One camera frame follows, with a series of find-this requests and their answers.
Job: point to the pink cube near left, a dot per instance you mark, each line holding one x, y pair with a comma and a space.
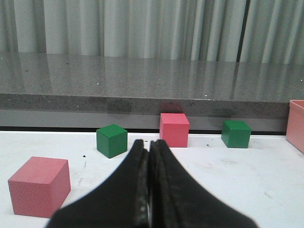
40, 187

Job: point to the green cube right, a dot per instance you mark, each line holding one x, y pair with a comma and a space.
235, 134

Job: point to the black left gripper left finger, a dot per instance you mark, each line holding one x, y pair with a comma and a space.
119, 202

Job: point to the grey pleated curtain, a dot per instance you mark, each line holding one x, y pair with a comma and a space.
262, 31

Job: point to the green cube left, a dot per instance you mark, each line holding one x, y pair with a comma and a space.
111, 140

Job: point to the pink cube at back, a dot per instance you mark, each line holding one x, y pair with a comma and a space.
174, 129

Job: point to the green cube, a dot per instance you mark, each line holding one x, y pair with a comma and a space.
111, 140
235, 134

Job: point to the pink cube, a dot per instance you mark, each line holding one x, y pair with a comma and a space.
40, 187
174, 129

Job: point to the grey stone counter shelf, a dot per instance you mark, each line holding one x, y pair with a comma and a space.
63, 91

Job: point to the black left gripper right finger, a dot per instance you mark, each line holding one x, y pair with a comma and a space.
176, 200

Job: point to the pink plastic bin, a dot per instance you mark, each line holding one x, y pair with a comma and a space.
295, 125

